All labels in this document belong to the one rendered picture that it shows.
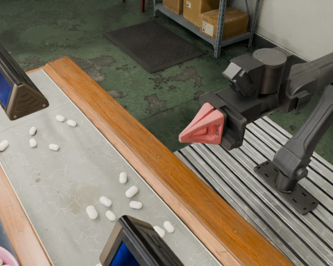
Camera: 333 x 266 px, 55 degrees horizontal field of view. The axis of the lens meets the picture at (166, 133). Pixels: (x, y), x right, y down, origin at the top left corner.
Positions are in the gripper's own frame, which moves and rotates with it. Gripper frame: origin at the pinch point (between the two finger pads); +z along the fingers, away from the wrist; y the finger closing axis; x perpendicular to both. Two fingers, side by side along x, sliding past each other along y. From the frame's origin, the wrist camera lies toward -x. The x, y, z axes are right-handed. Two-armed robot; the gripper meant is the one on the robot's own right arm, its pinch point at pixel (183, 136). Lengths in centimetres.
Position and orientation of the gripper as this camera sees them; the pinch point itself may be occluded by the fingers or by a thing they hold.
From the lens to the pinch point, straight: 54.9
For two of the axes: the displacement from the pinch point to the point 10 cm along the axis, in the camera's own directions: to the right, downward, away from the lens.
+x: 0.2, 7.3, 6.9
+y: 5.3, 5.7, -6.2
